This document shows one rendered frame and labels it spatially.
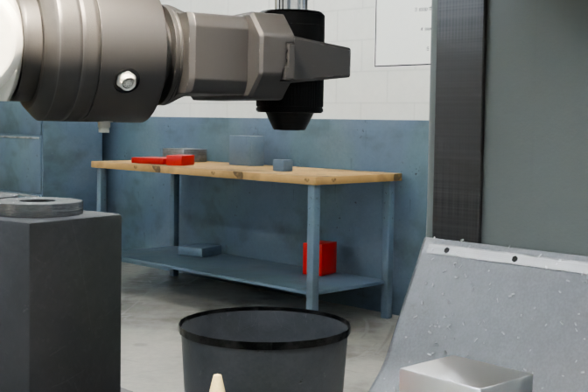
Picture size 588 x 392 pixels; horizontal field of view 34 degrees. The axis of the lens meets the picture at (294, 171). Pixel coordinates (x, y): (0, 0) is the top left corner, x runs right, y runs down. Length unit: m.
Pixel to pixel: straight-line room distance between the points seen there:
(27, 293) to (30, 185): 7.11
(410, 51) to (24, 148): 3.48
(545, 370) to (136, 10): 0.53
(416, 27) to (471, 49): 4.93
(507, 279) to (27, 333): 0.46
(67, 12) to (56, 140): 7.37
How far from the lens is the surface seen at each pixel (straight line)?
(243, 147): 6.50
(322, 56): 0.66
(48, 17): 0.58
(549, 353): 0.95
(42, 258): 0.94
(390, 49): 6.08
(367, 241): 6.19
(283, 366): 2.52
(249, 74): 0.62
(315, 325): 2.90
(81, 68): 0.58
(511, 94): 1.01
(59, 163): 7.96
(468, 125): 1.03
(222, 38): 0.61
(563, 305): 0.96
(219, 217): 7.20
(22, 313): 0.95
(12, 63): 0.55
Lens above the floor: 1.19
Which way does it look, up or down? 3 degrees down
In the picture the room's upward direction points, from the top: 1 degrees clockwise
